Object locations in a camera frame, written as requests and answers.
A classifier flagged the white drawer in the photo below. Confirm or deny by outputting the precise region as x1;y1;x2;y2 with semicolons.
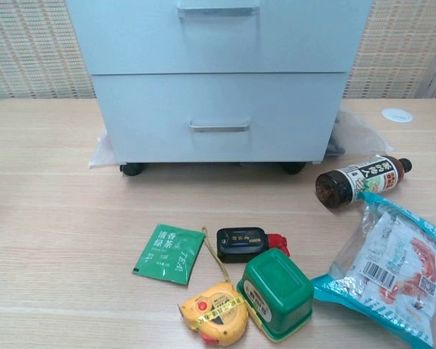
65;0;374;76
91;71;348;164

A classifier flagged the silver middle drawer handle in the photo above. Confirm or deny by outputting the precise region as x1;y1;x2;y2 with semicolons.
177;6;260;20

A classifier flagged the woven bamboo screen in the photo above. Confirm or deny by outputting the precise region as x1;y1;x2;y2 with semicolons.
0;0;436;107

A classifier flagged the white three-drawer cabinet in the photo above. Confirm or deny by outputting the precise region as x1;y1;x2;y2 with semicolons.
65;0;374;167

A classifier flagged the translucent plastic sheet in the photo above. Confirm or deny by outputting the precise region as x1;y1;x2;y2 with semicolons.
88;128;119;169

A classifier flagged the black caster wheel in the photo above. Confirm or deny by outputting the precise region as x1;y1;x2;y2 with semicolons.
280;161;307;176
118;164;145;177

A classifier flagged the silver drawer handle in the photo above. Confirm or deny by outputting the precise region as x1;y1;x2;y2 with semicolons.
177;6;260;20
188;116;252;133

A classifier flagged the green tea bag sachet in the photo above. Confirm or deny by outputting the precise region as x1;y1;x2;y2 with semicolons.
131;222;207;288

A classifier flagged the yellow tape measure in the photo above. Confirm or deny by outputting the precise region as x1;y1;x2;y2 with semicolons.
177;226;249;345

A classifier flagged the silver bottom drawer handle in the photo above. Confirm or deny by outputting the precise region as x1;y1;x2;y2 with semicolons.
188;116;252;133

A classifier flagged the green plastic container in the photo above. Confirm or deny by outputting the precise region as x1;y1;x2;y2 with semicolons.
236;248;315;343

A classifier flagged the translucent plastic bag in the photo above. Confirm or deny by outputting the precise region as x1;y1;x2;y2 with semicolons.
326;105;394;156

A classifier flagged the teal clear snack bag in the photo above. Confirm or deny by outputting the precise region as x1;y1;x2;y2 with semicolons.
310;191;436;349

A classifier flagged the white round cable grommet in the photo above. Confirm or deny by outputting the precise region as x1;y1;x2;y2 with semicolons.
380;107;415;121

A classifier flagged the black ink bottle red cap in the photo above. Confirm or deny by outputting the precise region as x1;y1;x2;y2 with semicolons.
215;226;292;264

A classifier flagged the white bottom drawer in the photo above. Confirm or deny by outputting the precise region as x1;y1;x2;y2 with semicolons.
91;71;348;164

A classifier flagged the dark tea drink bottle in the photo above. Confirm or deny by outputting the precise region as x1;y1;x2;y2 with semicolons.
315;153;413;209

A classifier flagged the white middle drawer front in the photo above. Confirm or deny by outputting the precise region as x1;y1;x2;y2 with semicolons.
65;0;374;76

